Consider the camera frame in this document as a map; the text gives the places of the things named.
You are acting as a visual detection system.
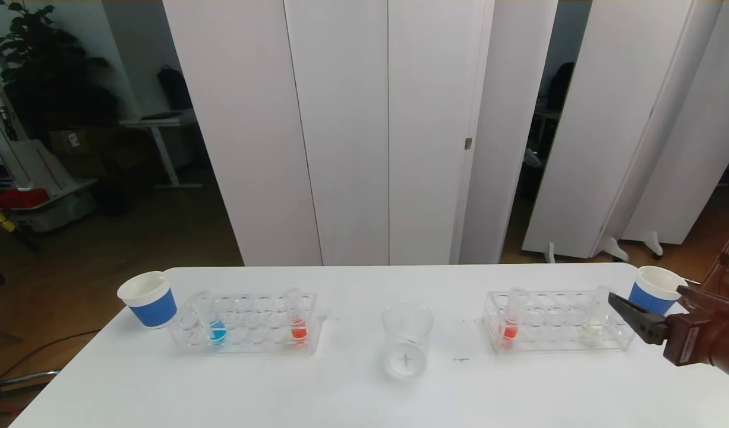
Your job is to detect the black floor cable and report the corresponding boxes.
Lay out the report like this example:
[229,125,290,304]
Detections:
[0,329,103,381]

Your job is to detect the white office desk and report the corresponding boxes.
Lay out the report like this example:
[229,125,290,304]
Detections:
[119,110,203,190]

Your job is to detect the brown cardboard box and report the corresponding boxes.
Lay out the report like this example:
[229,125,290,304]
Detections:
[48,126,118,158]

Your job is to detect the brown metal stand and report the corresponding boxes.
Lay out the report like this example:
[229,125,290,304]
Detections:
[700,217,729,292]

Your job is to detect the black backpack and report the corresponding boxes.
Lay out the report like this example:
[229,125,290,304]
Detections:
[157,65,194,111]

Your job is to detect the blue liquid test tube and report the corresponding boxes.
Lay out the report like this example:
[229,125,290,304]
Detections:
[193,291,228,345]

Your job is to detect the white partition panel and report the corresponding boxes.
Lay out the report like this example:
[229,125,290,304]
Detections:
[162,0,558,266]
[522,0,724,264]
[602,0,729,258]

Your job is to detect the white machine with base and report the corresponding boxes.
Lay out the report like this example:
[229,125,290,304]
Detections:
[0,53,97,232]

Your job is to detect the red plastic box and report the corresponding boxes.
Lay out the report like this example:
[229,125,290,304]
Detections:
[0,188,50,210]

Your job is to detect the yellow liquid test tube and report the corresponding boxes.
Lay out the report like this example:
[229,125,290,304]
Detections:
[580,286,614,347]

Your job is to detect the clear glass beaker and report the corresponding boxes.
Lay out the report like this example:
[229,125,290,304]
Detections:
[381,301,434,381]

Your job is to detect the clear plastic test tube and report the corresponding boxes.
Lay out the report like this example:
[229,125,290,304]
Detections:
[498,287,530,349]

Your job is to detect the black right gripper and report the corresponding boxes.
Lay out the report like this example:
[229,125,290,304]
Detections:
[608,285,729,385]

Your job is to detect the black chair backrest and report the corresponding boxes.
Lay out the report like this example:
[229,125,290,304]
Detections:
[545,61,576,112]

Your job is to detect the white blue paper cup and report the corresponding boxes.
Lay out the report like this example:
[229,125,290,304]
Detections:
[629,266,689,316]
[117,271,178,329]

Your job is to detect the clear acrylic test tube rack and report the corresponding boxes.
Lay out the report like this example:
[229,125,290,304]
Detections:
[482,289,638,354]
[168,291,327,355]

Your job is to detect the silver metal frame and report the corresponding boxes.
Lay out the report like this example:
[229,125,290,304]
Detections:
[0,330,62,428]

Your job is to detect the red liquid test tube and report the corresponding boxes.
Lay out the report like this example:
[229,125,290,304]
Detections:
[283,288,310,344]

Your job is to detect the dark green potted plant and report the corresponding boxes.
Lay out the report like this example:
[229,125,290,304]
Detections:
[0,0,118,140]

